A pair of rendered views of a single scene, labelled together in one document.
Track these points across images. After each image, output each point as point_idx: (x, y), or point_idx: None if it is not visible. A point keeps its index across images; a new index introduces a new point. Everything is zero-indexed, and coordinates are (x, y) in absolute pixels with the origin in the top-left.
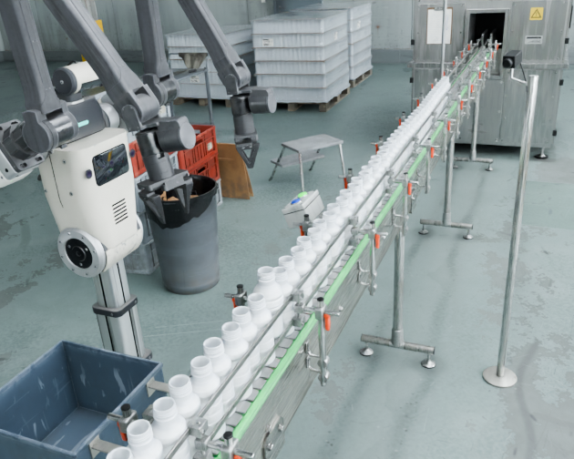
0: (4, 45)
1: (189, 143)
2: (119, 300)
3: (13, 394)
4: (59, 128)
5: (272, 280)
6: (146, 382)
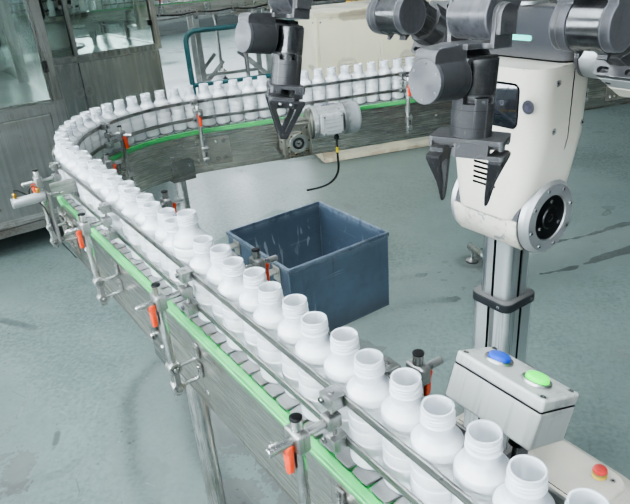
0: None
1: (241, 45)
2: (485, 285)
3: (344, 224)
4: (378, 11)
5: (177, 223)
6: (272, 263)
